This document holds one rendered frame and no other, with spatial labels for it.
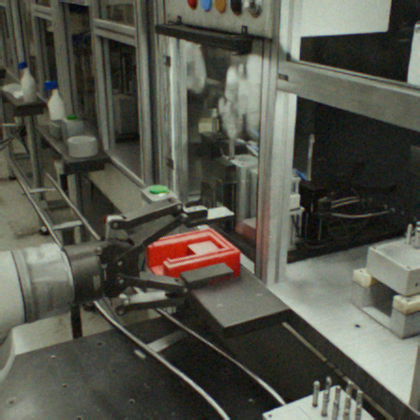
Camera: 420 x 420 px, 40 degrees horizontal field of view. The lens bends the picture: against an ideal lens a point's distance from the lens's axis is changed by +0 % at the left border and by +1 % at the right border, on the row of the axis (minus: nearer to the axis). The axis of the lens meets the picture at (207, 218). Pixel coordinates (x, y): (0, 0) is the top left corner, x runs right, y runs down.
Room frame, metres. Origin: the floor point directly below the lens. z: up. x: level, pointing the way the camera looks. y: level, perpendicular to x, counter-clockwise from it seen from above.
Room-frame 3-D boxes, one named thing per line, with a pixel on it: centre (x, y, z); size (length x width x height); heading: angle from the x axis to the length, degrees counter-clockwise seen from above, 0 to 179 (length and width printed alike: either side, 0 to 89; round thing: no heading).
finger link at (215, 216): (0.72, 0.00, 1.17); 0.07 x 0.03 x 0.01; 116
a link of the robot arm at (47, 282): (0.62, 0.20, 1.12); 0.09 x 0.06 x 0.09; 26
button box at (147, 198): (1.20, 0.10, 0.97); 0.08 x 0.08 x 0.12; 27
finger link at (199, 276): (0.72, 0.00, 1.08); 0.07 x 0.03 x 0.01; 116
